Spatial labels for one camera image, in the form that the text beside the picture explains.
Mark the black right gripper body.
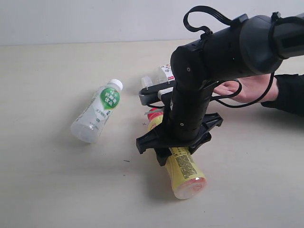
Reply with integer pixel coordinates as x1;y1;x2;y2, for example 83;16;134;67
136;82;223;152

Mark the yellow label red cap bottle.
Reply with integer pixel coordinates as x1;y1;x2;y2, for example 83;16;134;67
146;108;207;200

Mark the white green yogurt drink bottle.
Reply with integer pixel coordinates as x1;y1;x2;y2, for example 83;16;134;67
70;79;123;143

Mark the black sleeved forearm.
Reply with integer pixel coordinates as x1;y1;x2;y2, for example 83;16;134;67
261;74;304;117

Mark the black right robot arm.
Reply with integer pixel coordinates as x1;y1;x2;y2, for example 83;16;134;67
136;6;304;166

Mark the square clear tea bottle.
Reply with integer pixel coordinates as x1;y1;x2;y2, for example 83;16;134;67
141;64;175;88

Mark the person's open bare hand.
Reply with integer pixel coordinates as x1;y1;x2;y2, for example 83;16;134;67
214;74;279;103

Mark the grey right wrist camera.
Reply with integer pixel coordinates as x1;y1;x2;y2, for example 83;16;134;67
138;80;175;106

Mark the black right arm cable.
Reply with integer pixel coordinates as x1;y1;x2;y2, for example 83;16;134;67
183;6;276;109

